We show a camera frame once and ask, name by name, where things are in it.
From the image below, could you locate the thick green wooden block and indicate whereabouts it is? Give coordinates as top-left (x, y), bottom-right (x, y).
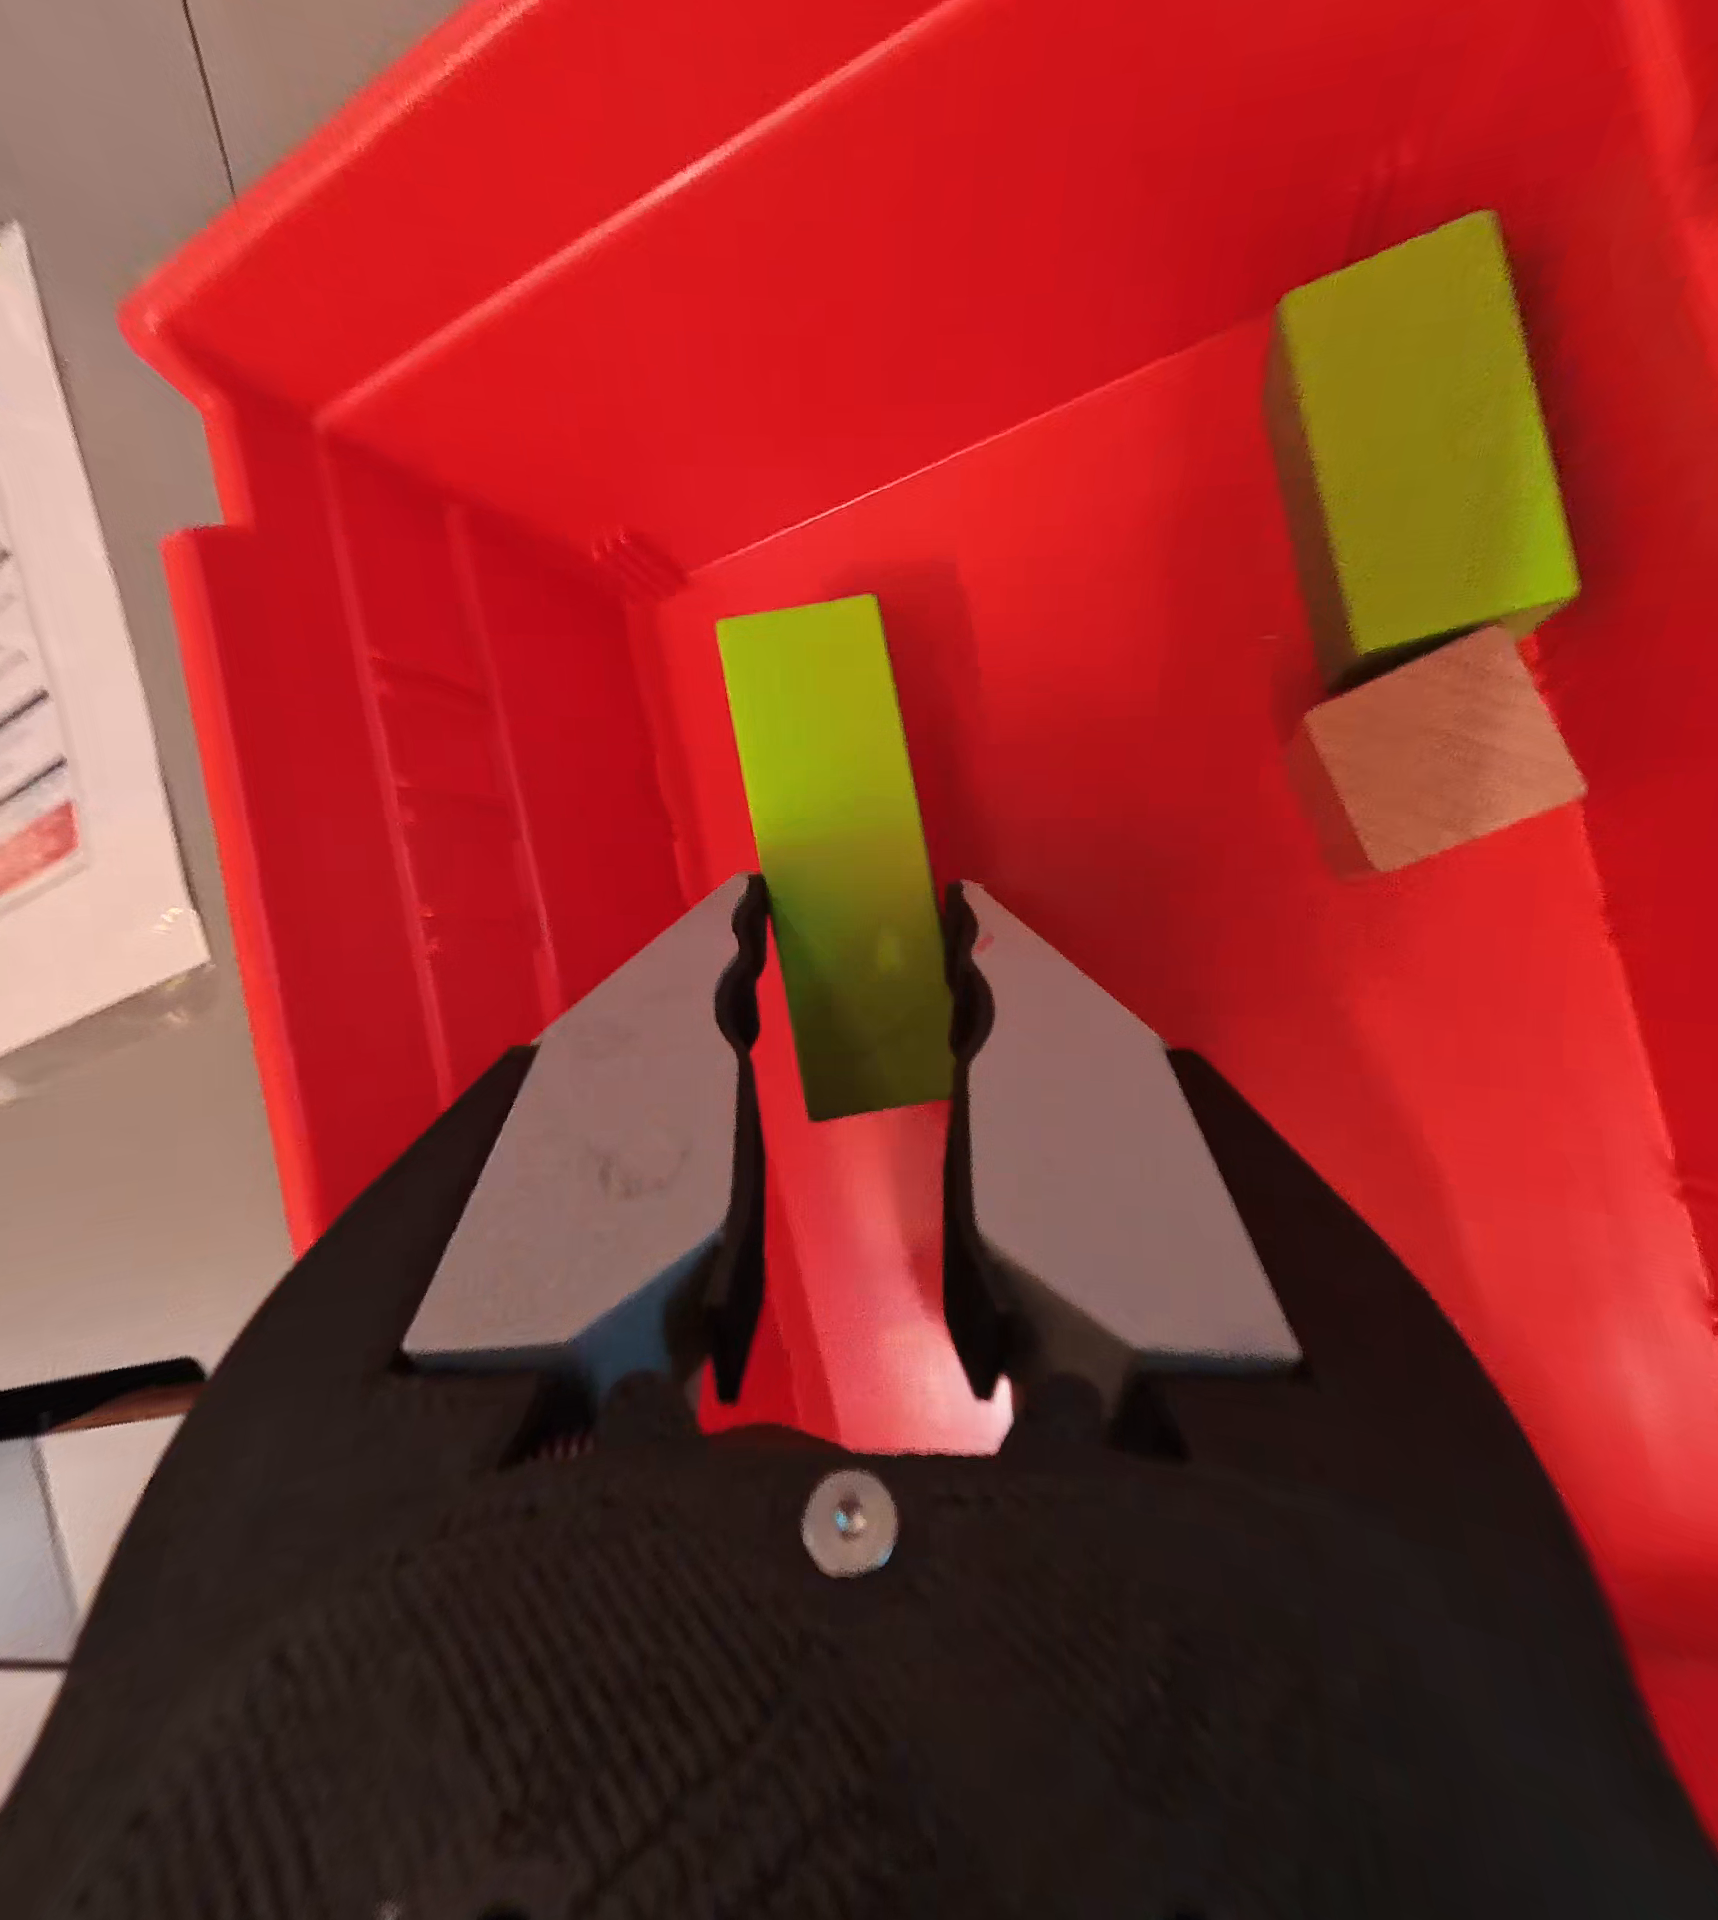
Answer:
top-left (1263, 208), bottom-right (1582, 696)

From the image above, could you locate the red plastic bin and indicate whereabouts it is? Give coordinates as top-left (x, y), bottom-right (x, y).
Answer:
top-left (118, 0), bottom-right (1718, 1920)

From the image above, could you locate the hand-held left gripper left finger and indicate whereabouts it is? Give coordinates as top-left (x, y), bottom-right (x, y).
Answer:
top-left (397, 873), bottom-right (772, 1405)

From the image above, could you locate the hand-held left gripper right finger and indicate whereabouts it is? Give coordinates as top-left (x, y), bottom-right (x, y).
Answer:
top-left (940, 879), bottom-right (1305, 1400)

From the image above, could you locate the natural wooden cube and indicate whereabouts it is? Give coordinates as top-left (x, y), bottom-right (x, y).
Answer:
top-left (1284, 623), bottom-right (1590, 881)

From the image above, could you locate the laminated paper sheet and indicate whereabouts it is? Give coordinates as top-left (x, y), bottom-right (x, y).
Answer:
top-left (0, 219), bottom-right (218, 1116)

